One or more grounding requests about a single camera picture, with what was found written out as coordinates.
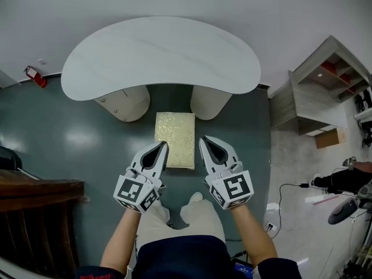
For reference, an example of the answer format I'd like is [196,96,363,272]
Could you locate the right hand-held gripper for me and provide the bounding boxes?
[198,135,255,210]

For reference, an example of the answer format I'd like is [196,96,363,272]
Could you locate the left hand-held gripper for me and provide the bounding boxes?
[113,141,170,214]

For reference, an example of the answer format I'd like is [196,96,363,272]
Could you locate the cream upholstered stool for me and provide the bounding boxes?
[153,111,196,170]

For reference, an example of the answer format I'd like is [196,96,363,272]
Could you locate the white kidney-shaped vanity desk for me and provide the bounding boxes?
[60,16,262,123]

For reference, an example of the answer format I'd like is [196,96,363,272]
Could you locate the person's right forearm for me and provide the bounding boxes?
[231,206,278,269]

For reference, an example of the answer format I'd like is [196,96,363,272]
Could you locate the person's left forearm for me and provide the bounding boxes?
[100,208,143,270]

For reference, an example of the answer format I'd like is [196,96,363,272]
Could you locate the person's beige trousers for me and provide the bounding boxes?
[136,198,226,254]

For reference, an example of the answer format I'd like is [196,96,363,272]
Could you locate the person's dark shirt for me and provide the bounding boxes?
[75,235,303,279]

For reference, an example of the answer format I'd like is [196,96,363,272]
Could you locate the grey wooden shelf desk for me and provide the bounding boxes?
[269,35,372,136]

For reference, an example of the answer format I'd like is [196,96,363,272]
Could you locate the black waist device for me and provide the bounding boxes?
[232,259,253,279]

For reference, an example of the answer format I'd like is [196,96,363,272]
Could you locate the brown cardboard box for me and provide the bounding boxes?
[315,127,348,149]

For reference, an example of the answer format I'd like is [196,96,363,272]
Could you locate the dark wooden slatted furniture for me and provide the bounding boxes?
[0,169,88,279]

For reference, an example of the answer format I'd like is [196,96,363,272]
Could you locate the black case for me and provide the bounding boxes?
[0,145,23,171]

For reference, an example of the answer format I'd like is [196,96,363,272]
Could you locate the red fire extinguisher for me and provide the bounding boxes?
[23,65,48,89]

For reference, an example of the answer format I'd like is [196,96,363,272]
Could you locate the black floor cable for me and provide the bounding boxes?
[226,183,310,241]

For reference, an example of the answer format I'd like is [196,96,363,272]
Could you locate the black camera gear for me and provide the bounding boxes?
[355,87,372,148]

